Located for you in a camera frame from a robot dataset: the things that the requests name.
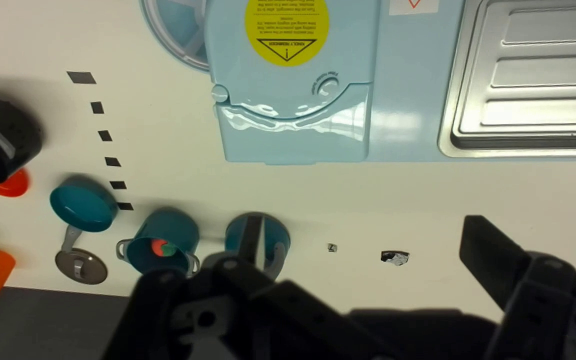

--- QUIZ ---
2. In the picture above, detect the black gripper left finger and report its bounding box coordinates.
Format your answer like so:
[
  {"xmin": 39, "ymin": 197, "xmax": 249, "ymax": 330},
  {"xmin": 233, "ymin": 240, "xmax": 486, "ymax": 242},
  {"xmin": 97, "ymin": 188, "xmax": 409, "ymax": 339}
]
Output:
[{"xmin": 103, "ymin": 212, "xmax": 346, "ymax": 360}]

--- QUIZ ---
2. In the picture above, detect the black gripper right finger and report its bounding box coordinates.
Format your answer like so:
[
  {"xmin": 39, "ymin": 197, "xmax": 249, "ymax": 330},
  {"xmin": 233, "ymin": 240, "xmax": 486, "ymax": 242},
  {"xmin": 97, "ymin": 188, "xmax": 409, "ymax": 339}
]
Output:
[{"xmin": 459, "ymin": 213, "xmax": 576, "ymax": 360}]

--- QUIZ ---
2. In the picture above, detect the light blue breakfast station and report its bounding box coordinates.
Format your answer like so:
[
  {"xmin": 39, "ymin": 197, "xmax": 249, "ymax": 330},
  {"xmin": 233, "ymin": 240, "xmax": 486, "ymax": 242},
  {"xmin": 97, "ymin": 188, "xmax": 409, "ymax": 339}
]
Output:
[{"xmin": 140, "ymin": 0, "xmax": 576, "ymax": 165}]

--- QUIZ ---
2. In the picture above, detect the silver measuring spoon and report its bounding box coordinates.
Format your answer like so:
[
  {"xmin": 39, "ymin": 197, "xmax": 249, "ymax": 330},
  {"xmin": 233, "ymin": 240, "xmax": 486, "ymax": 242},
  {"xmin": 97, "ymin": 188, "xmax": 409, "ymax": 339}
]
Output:
[{"xmin": 55, "ymin": 245, "xmax": 111, "ymax": 285}]

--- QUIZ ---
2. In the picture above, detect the teal control knob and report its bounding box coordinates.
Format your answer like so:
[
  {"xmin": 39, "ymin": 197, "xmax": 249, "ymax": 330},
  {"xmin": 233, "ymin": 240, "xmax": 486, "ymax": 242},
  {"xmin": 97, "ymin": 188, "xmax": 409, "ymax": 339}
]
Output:
[{"xmin": 48, "ymin": 174, "xmax": 120, "ymax": 256}]

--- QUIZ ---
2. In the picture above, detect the silver metal oven tray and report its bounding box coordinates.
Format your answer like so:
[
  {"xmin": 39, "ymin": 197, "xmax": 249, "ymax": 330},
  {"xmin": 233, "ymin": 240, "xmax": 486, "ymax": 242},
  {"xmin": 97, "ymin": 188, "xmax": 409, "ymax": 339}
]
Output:
[{"xmin": 439, "ymin": 0, "xmax": 576, "ymax": 159}]

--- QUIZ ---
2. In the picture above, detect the red plastic toy piece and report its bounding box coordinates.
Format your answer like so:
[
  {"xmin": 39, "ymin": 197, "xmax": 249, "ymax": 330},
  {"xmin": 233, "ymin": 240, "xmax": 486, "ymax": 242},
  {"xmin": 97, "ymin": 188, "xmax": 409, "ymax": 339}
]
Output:
[{"xmin": 0, "ymin": 165, "xmax": 32, "ymax": 200}]

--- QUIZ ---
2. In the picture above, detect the round yellow warning sticker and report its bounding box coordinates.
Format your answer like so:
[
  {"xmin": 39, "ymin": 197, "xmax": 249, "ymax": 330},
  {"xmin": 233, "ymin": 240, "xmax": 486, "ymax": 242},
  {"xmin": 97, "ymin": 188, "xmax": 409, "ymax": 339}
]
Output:
[{"xmin": 243, "ymin": 0, "xmax": 332, "ymax": 68}]

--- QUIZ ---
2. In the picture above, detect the black round knob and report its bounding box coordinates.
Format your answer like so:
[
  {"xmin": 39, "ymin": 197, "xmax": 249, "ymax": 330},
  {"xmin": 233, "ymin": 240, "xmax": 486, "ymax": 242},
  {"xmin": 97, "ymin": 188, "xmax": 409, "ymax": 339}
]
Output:
[{"xmin": 0, "ymin": 95, "xmax": 44, "ymax": 185}]

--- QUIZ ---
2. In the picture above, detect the white red heat sticker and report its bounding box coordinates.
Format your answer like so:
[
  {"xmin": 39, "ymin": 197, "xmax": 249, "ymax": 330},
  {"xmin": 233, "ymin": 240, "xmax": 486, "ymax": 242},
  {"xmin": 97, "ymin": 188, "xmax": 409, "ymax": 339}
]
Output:
[{"xmin": 388, "ymin": 0, "xmax": 441, "ymax": 17}]

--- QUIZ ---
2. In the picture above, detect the teal cup with handle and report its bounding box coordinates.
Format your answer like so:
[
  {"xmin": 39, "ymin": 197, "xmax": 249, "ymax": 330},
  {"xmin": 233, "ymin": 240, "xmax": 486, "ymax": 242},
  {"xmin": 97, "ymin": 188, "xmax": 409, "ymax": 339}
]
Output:
[{"xmin": 115, "ymin": 206, "xmax": 202, "ymax": 275}]

